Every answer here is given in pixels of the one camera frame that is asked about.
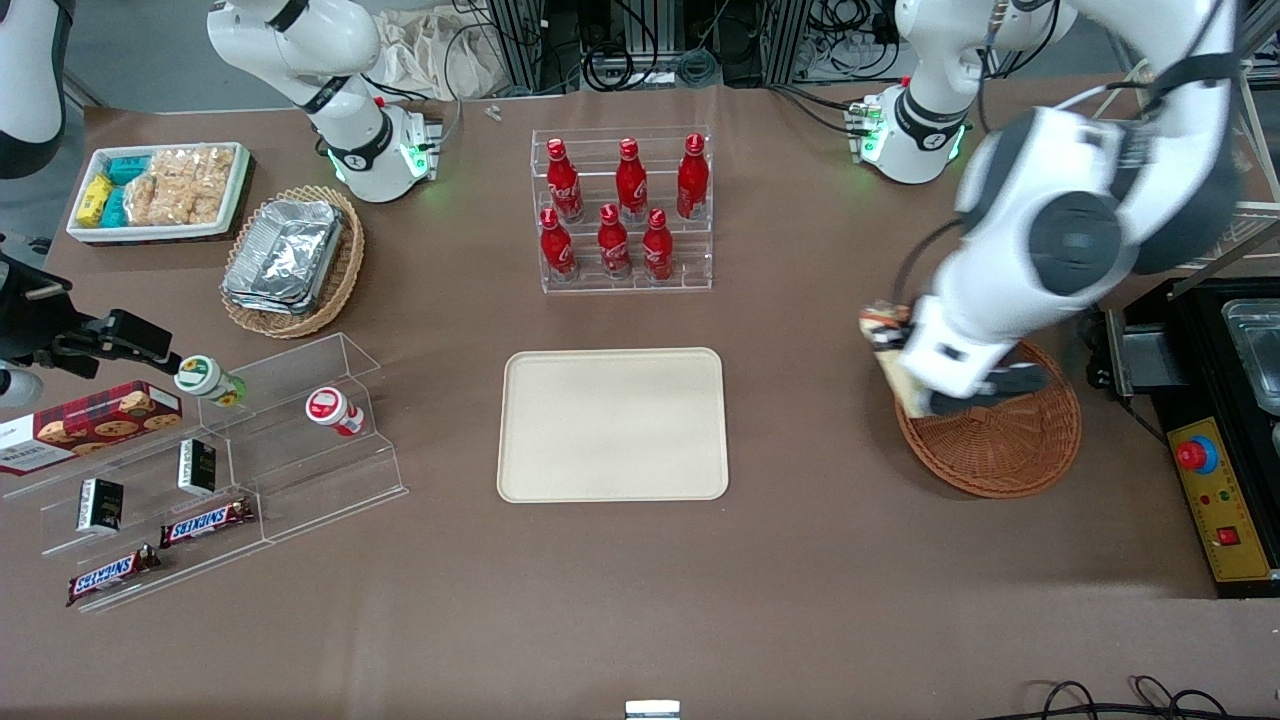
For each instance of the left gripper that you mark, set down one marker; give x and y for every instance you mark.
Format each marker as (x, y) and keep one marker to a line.
(892, 337)

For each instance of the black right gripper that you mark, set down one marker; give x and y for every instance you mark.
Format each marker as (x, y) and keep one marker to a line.
(32, 318)

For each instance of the triangular sandwich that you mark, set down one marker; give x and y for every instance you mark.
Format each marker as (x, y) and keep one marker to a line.
(905, 392)

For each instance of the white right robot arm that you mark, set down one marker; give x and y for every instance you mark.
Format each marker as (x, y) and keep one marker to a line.
(350, 140)

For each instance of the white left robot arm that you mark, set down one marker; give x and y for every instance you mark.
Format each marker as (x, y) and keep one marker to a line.
(1010, 270)

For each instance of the white rectangular snack tray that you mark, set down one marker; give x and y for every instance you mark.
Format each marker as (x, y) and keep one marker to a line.
(160, 232)

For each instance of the round brown wicker basket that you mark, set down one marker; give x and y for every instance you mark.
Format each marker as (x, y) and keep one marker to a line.
(1000, 460)

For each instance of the oval light wicker basket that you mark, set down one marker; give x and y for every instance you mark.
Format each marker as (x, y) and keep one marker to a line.
(345, 270)

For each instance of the beige plastic tray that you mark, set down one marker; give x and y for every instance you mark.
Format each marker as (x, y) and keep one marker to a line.
(612, 425)

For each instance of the green lid drink bottle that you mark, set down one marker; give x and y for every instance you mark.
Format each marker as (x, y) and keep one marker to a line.
(205, 378)

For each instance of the red chocolate chip cookie box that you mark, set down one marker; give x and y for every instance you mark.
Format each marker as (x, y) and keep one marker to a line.
(95, 425)

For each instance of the small black box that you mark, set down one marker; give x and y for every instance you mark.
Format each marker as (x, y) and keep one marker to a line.
(197, 467)
(100, 505)

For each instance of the teal snack packet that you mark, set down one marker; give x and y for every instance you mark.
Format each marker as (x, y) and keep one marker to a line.
(128, 168)
(114, 208)

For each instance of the clear bag of crackers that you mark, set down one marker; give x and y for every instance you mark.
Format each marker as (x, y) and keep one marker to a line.
(155, 195)
(210, 180)

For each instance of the yellow snack packet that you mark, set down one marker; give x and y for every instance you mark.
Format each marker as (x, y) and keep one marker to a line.
(94, 200)

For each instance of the stack of foil trays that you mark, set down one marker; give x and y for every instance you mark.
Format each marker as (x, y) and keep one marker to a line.
(285, 255)

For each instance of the snickers chocolate bar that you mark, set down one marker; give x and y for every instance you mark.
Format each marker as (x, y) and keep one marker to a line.
(205, 522)
(110, 576)

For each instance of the red lid drink bottle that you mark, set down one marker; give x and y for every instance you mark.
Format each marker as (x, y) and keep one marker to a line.
(332, 410)

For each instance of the clear acrylic stepped shelf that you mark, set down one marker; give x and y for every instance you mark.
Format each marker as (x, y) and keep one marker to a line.
(320, 480)

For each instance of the red cola bottle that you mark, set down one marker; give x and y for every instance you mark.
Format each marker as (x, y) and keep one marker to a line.
(565, 185)
(692, 180)
(657, 250)
(614, 245)
(556, 250)
(631, 185)

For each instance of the clear acrylic bottle rack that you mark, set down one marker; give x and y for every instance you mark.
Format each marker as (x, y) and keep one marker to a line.
(620, 285)

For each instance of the black appliance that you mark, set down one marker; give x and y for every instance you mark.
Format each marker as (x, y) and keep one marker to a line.
(1195, 350)

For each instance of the metal pan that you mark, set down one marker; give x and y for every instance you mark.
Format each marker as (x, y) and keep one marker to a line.
(1258, 350)

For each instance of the yellow emergency stop control box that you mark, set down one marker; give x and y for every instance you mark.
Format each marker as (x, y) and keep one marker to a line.
(1225, 520)

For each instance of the white cloth bag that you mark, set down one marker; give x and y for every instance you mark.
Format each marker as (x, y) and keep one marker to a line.
(430, 55)

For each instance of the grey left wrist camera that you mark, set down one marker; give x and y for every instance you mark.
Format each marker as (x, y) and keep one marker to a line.
(990, 392)

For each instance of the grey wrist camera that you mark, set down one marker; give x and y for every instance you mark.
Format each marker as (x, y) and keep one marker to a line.
(990, 392)
(18, 388)

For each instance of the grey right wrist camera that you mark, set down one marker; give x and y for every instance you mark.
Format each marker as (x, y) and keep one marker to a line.
(18, 388)

